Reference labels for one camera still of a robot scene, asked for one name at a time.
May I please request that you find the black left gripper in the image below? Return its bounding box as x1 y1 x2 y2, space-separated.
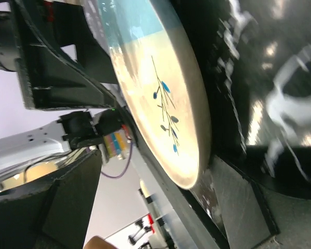
0 1 118 110

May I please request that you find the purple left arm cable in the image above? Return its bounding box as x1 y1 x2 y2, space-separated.
101 141 134 179

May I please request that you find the cream plate with sprig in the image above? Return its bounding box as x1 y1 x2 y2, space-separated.
98 1 211 189

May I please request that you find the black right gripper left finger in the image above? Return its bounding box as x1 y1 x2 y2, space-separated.
0 150 102 248

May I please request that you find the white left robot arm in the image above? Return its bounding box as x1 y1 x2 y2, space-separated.
0 1 124 176

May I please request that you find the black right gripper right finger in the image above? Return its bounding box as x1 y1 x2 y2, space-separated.
196 154 311 249

